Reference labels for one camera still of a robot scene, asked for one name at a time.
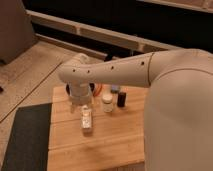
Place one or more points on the dark floor mat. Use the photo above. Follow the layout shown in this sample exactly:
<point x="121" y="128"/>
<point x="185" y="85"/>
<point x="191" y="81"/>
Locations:
<point x="27" y="149"/>

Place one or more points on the wooden board table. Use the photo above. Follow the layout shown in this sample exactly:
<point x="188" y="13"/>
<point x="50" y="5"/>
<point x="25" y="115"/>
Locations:
<point x="116" y="140"/>

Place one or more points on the grey cabinet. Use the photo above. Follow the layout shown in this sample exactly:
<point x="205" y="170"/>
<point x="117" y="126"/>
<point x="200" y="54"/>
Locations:
<point x="16" y="32"/>

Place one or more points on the orange object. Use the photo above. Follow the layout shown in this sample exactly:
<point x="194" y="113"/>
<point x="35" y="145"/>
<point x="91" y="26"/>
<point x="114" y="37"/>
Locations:
<point x="98" y="88"/>

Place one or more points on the black bowl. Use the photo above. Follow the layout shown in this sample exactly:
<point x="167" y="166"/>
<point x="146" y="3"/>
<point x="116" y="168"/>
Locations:
<point x="67" y="89"/>

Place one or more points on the blue grey sponge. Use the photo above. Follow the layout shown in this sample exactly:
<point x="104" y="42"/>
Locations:
<point x="115" y="88"/>

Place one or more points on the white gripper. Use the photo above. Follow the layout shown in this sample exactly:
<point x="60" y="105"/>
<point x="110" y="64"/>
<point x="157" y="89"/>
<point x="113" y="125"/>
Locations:
<point x="80" y="94"/>

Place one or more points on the white ceramic cup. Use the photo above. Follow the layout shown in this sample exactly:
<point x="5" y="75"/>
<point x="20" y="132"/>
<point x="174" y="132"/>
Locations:
<point x="107" y="102"/>

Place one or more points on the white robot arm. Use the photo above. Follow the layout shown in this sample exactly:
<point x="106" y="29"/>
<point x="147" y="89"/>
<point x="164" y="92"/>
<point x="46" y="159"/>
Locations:
<point x="178" y="110"/>

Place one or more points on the small white bottle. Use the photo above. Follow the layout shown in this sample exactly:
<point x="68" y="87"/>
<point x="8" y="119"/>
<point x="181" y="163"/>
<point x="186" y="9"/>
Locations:
<point x="86" y="118"/>

